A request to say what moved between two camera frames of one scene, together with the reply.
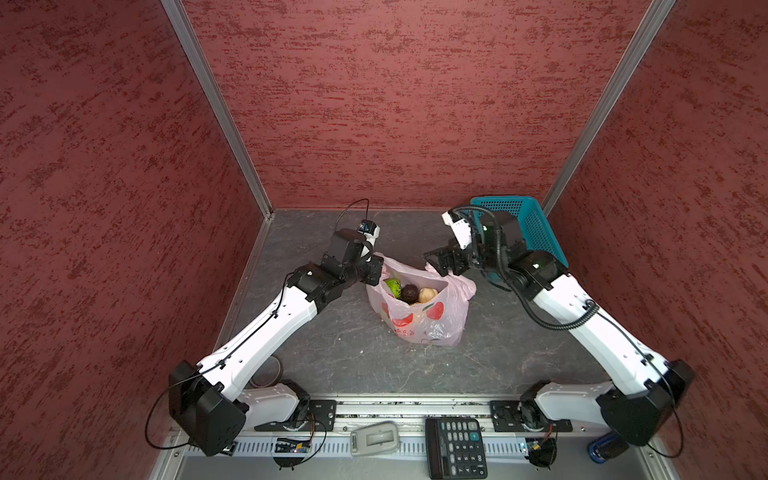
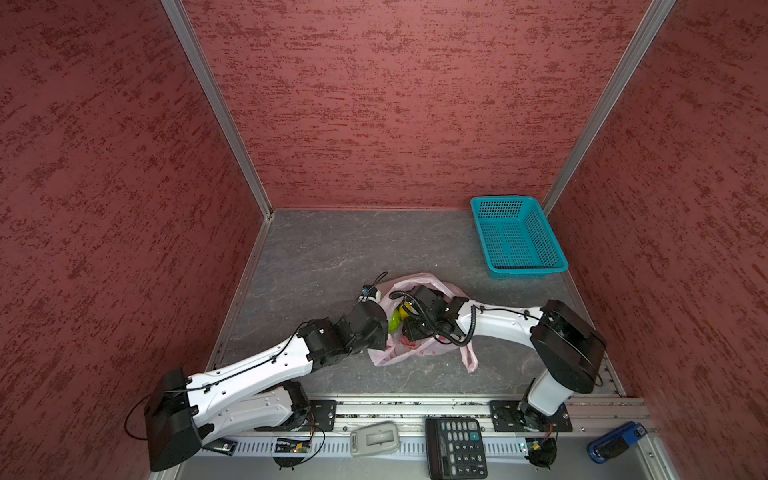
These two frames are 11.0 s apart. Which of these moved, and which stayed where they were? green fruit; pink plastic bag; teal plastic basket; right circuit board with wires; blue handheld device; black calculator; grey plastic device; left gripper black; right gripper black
Moved: green fruit; pink plastic bag; right gripper black; left gripper black
Stayed: black calculator; right circuit board with wires; grey plastic device; blue handheld device; teal plastic basket
